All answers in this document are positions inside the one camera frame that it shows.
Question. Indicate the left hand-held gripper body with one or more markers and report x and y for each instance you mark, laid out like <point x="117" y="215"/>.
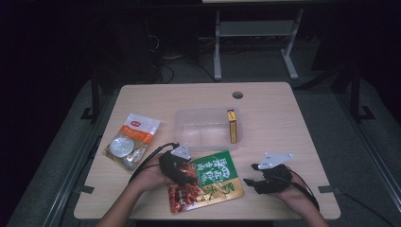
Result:
<point x="171" y="165"/>

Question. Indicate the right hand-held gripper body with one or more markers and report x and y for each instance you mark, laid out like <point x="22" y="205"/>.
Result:
<point x="277" y="178"/>

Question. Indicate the green and gold food packet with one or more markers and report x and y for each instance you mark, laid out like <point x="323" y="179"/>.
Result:
<point x="217" y="179"/>

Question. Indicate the yellow box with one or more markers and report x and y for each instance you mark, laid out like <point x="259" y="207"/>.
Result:
<point x="232" y="127"/>

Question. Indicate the clear plastic container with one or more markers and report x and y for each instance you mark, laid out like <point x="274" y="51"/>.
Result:
<point x="201" y="129"/>

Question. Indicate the person's left hand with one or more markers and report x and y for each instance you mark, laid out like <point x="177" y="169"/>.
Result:
<point x="153" y="178"/>

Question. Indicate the person's right hand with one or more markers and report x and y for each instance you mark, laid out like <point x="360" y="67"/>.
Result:
<point x="299" y="197"/>

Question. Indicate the white and orange food packet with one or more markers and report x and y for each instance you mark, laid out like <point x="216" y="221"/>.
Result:
<point x="132" y="142"/>

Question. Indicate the grey tape strip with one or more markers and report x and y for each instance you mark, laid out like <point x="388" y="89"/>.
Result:
<point x="84" y="189"/>
<point x="329" y="189"/>

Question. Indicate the black metal stand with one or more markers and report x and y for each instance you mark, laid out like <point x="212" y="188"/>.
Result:
<point x="355" y="94"/>
<point x="95" y="101"/>

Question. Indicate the white metal table frame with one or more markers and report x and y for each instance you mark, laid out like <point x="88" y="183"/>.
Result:
<point x="257" y="28"/>

